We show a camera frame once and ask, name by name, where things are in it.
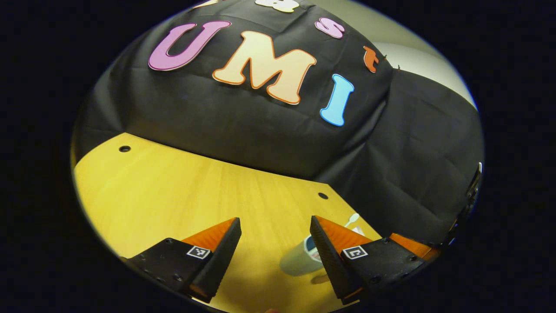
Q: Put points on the pale toothbrush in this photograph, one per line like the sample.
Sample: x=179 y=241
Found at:
x=353 y=218

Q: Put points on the wooden desktop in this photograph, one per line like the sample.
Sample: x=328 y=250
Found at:
x=165 y=191

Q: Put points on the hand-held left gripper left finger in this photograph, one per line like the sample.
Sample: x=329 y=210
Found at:
x=223 y=256

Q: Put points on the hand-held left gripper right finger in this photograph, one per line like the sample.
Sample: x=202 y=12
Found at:
x=330 y=261

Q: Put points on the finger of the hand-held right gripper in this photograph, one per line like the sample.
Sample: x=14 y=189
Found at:
x=412 y=245

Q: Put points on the black backdrop cloth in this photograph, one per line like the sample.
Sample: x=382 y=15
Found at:
x=243 y=121

